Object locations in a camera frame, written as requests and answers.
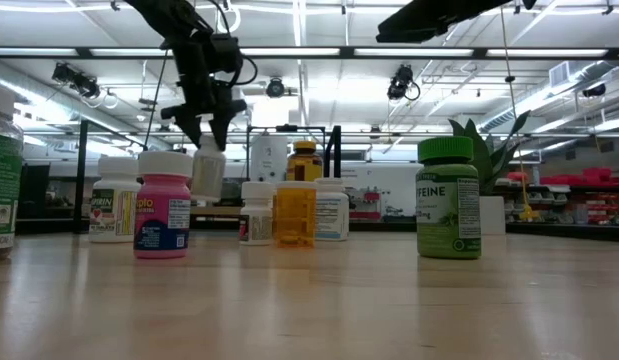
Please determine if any rack with red bins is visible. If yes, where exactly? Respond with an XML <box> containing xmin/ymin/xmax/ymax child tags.
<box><xmin>506</xmin><ymin>167</ymin><xmax>619</xmax><ymax>227</ymax></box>

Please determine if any white bottle blue label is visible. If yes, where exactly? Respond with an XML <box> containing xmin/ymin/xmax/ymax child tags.
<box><xmin>313</xmin><ymin>177</ymin><xmax>351</xmax><ymax>243</ymax></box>

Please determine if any pink bottle white cap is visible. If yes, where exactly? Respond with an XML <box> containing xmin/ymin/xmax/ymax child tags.
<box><xmin>133</xmin><ymin>150</ymin><xmax>194</xmax><ymax>260</ymax></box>

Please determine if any orange vial white cap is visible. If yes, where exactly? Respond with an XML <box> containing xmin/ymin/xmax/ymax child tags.
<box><xmin>273</xmin><ymin>180</ymin><xmax>319</xmax><ymax>250</ymax></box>

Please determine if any green potted plant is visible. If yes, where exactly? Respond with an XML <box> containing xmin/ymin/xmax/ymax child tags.
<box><xmin>447</xmin><ymin>109</ymin><xmax>533</xmax><ymax>197</ymax></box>

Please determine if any white plant pot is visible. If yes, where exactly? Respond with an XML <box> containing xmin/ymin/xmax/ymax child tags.
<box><xmin>478</xmin><ymin>194</ymin><xmax>507</xmax><ymax>236</ymax></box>

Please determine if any black background cabinet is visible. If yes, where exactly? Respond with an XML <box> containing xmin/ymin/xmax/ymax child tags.
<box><xmin>16</xmin><ymin>162</ymin><xmax>53</xmax><ymax>221</ymax></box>

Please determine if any white aspirin bottle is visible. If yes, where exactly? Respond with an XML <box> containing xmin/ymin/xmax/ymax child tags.
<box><xmin>88</xmin><ymin>156</ymin><xmax>142</xmax><ymax>245</ymax></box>

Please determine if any overhead light bar frame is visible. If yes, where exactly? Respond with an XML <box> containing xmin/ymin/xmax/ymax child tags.
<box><xmin>0</xmin><ymin>45</ymin><xmax>619</xmax><ymax>59</ymax></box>

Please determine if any clear bottle green label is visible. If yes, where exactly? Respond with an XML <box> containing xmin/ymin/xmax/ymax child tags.
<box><xmin>0</xmin><ymin>82</ymin><xmax>24</xmax><ymax>261</ymax></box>

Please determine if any wooden shelf board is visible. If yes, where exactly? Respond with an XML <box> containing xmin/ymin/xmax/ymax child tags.
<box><xmin>191</xmin><ymin>205</ymin><xmax>243</xmax><ymax>219</ymax></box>

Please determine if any slim white medicine bottle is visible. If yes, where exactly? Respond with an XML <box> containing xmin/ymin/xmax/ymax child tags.
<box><xmin>190</xmin><ymin>134</ymin><xmax>228</xmax><ymax>204</ymax></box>

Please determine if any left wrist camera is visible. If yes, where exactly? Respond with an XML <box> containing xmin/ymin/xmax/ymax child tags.
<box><xmin>208</xmin><ymin>33</ymin><xmax>246</xmax><ymax>75</ymax></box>

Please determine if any amber bottle yellow cap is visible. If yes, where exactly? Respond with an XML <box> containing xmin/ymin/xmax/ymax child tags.
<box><xmin>286</xmin><ymin>140</ymin><xmax>324</xmax><ymax>183</ymax></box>

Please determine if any yellow hanging tool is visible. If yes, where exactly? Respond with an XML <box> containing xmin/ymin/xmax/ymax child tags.
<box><xmin>517</xmin><ymin>172</ymin><xmax>541</xmax><ymax>224</ymax></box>

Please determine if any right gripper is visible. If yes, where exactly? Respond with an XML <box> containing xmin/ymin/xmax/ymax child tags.
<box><xmin>376</xmin><ymin>0</ymin><xmax>510</xmax><ymax>43</ymax></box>

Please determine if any green caffeine bottle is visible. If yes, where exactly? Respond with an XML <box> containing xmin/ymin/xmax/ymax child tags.
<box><xmin>415</xmin><ymin>135</ymin><xmax>483</xmax><ymax>261</ymax></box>

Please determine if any black aluminium table frame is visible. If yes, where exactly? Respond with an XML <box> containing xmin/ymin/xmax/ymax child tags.
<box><xmin>13</xmin><ymin>218</ymin><xmax>619</xmax><ymax>244</ymax></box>

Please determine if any black mounted camera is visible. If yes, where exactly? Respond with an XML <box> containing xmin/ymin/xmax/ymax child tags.
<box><xmin>386</xmin><ymin>63</ymin><xmax>421</xmax><ymax>102</ymax></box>
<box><xmin>51</xmin><ymin>62</ymin><xmax>103</xmax><ymax>100</ymax></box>
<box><xmin>265</xmin><ymin>77</ymin><xmax>286</xmax><ymax>99</ymax></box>

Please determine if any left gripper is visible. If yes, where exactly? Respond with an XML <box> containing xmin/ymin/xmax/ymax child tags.
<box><xmin>161</xmin><ymin>37</ymin><xmax>248</xmax><ymax>151</ymax></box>

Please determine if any small white medicine bottle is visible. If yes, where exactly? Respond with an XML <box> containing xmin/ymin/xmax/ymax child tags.
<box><xmin>238</xmin><ymin>180</ymin><xmax>275</xmax><ymax>247</ymax></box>

